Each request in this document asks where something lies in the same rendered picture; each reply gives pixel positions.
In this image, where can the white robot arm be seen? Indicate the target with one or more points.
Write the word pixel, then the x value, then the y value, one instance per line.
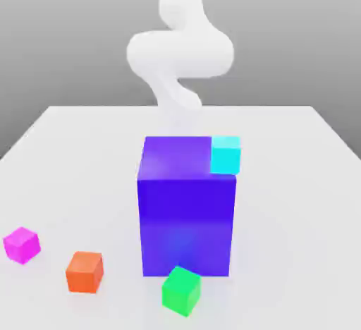
pixel 180 53

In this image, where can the small cyan cube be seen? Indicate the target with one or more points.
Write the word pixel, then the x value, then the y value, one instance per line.
pixel 225 156

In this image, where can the small green cube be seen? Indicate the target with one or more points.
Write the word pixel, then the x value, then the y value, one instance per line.
pixel 180 292

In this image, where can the large purple box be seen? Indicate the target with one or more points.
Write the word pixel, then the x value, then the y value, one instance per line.
pixel 186 217

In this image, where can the small orange cube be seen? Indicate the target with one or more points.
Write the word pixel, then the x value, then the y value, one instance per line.
pixel 84 273

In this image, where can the small magenta cube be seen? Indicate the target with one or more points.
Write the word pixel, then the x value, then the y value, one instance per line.
pixel 22 245

